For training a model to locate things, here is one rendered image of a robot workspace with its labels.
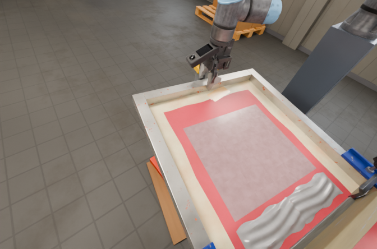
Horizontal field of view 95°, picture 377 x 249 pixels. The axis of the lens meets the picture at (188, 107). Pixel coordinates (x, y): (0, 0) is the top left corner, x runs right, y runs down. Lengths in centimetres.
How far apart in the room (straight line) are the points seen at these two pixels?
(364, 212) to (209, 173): 35
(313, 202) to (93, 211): 131
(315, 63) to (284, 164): 63
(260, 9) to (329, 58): 58
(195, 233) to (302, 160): 42
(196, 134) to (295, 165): 33
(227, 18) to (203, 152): 41
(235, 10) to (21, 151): 184
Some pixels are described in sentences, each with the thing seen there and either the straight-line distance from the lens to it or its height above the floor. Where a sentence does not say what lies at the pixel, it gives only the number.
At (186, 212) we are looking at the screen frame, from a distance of 46.
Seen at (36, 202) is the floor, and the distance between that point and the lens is 170.
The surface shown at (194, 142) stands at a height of 96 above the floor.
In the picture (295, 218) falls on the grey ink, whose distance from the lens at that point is 60.
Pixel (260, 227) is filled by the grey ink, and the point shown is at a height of 96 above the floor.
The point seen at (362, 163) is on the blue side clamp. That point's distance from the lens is 79.
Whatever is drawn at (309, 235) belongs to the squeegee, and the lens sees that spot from 56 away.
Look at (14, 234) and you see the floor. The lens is 169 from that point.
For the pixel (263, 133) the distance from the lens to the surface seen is 69.
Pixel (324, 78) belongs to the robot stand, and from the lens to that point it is 114.
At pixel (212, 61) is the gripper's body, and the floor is 111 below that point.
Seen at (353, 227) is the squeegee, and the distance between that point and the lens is 55.
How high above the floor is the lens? 144
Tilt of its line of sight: 47 degrees down
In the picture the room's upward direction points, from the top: 12 degrees clockwise
